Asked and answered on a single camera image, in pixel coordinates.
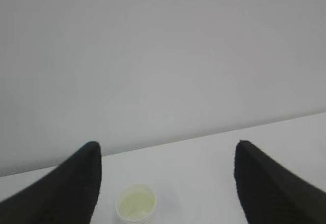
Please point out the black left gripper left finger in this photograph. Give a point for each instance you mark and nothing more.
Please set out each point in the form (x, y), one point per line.
(68, 194)

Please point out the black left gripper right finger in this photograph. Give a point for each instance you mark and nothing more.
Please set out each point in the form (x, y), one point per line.
(270, 193)

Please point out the white paper cup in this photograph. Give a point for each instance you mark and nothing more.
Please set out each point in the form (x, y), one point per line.
(136, 204)

